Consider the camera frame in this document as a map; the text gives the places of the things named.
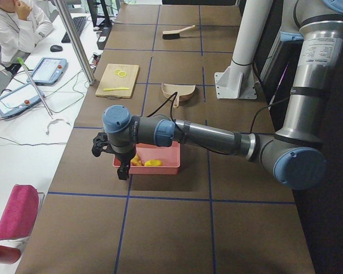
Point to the blue teach pendant near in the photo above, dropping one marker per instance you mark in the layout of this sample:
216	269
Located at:
18	101

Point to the blue teach pendant far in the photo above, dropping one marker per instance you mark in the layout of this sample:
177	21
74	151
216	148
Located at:
48	71

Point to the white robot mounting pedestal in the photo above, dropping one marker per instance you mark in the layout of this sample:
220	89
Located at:
237	81

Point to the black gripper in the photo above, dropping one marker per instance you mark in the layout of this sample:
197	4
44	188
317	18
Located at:
122	160

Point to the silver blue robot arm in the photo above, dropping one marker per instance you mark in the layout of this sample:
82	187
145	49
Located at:
293	153

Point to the person's hand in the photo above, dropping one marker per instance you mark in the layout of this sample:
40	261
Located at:
22	10

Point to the pink plastic bin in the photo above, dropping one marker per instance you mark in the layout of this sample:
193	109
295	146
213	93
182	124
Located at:
169	156

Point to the yellow plastic knife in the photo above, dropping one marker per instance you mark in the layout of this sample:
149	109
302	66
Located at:
116	89

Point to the aluminium frame post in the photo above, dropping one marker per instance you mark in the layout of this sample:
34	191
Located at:
75	40

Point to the yellow lemon slice near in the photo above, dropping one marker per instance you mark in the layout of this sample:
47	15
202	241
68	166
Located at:
122	74

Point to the black keyboard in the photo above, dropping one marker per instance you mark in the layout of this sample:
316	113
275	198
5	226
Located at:
79	24

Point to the person in white shirt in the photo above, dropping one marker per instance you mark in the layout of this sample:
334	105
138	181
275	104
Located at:
17	37

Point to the metal rod with handle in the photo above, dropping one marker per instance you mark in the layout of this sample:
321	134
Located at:
21	62

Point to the black computer mouse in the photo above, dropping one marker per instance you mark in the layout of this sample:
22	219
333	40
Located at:
56	48

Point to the yellow banana peel trash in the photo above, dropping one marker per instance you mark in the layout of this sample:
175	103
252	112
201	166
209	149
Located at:
153	163

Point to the magenta cloth on stand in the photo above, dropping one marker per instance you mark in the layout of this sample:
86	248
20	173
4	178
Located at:
20	213

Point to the orange peel trash piece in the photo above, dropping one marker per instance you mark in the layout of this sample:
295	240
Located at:
136	161

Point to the wooden cutting board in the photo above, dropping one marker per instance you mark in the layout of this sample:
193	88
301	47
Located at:
112	80

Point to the beige hand brush black bristles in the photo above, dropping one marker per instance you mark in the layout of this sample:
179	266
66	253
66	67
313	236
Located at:
175	34

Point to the blue teach pendant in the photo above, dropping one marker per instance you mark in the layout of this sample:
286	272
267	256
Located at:
48	71
18	101

